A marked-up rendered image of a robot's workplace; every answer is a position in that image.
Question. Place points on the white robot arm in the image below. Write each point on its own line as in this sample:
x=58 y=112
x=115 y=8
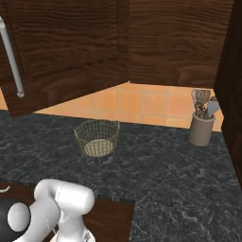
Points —
x=67 y=201

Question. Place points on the dark wood cabinet door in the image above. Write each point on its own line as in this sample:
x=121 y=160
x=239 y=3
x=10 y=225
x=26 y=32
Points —
x=63 y=50

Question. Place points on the dark wood tall cabinet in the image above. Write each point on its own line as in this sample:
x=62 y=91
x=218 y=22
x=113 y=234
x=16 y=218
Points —
x=231 y=88

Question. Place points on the grey utensil pot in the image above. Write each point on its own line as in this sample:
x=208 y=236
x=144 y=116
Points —
x=200 y=130

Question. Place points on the grey spatula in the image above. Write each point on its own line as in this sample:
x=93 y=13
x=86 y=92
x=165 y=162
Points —
x=213 y=107

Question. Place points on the dark wood wall cabinet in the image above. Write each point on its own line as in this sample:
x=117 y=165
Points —
x=179 y=41

